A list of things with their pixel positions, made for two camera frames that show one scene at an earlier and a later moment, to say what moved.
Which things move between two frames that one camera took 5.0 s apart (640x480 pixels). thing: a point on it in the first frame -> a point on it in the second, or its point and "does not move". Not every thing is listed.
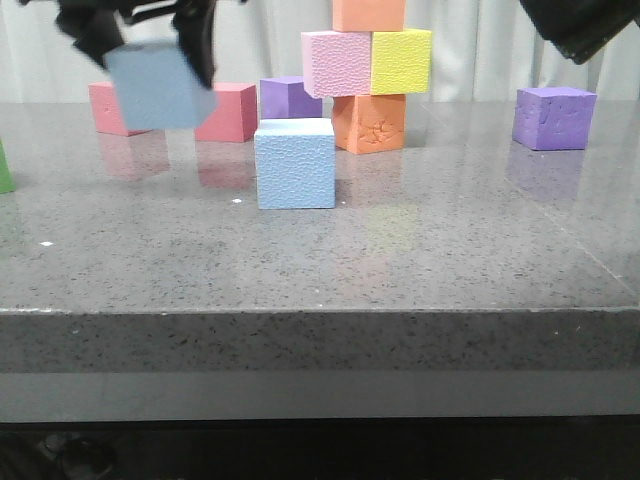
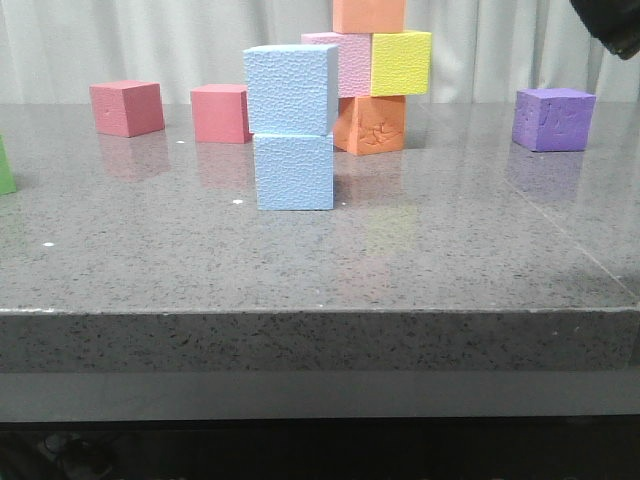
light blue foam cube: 296,163 does not move
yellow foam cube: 401,61 does not move
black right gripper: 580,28 -> 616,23
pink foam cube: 336,63 does not move
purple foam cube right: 553,118 does not move
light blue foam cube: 160,88 -> 293,89
